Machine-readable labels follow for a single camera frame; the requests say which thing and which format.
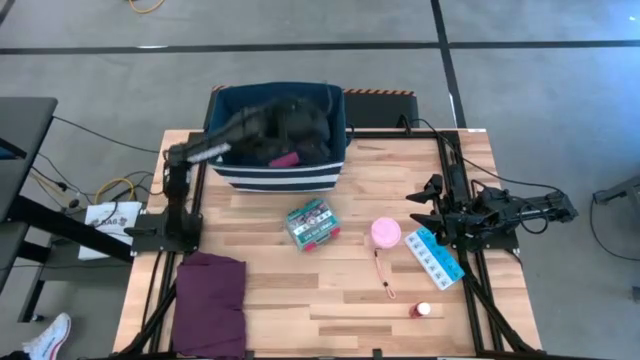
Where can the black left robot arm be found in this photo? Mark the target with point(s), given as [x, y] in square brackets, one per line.
[177, 190]

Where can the purple folded cloth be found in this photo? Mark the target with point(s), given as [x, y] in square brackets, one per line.
[210, 305]

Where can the navy white striped fabric basket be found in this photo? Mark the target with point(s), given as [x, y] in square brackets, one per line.
[280, 177]

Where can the red bottle with white cap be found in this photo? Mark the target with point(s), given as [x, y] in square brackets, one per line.
[420, 310]

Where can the white printed paper sheet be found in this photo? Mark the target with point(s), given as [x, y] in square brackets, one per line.
[110, 225]

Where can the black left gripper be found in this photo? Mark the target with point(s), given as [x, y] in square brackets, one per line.
[302, 122]

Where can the blue white weekly pill organizer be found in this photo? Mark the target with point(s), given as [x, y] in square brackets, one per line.
[435, 257]

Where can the black mat with hazard stripe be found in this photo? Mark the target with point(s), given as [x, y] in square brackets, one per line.
[380, 110]

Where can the grey equipment stand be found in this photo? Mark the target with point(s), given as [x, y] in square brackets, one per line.
[620, 190]

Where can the pink round lid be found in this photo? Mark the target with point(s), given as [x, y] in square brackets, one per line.
[386, 233]

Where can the grey desk with black legs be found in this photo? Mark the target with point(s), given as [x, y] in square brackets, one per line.
[25, 150]

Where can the person's white shoe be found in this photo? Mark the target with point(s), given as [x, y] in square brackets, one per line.
[50, 340]

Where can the green first aid box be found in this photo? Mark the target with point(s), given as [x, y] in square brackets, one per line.
[312, 225]

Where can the pink bandage roll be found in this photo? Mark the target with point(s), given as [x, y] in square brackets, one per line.
[285, 160]

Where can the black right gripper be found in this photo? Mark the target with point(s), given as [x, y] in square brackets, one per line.
[460, 220]

